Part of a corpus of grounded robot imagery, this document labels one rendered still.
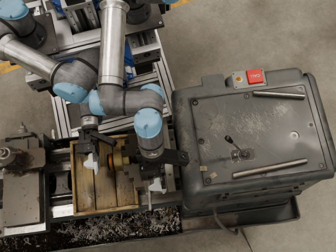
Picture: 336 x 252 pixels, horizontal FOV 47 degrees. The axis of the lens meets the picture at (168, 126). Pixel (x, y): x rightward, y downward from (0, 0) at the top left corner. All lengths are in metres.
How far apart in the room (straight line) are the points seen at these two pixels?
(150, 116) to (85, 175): 0.88
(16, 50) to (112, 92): 0.58
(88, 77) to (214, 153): 0.55
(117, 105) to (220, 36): 2.13
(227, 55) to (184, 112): 1.62
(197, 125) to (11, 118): 1.89
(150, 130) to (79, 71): 0.50
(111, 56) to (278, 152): 0.73
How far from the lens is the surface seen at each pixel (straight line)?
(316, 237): 2.82
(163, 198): 1.83
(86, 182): 1.87
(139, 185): 1.58
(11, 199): 1.87
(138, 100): 1.13
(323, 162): 1.55
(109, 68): 1.17
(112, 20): 1.23
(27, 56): 1.58
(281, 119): 1.56
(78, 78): 1.44
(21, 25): 1.74
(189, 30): 3.19
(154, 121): 1.04
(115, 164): 1.62
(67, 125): 2.70
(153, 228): 2.07
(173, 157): 1.21
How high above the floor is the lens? 2.67
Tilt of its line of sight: 71 degrees down
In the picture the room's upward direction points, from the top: 5 degrees counter-clockwise
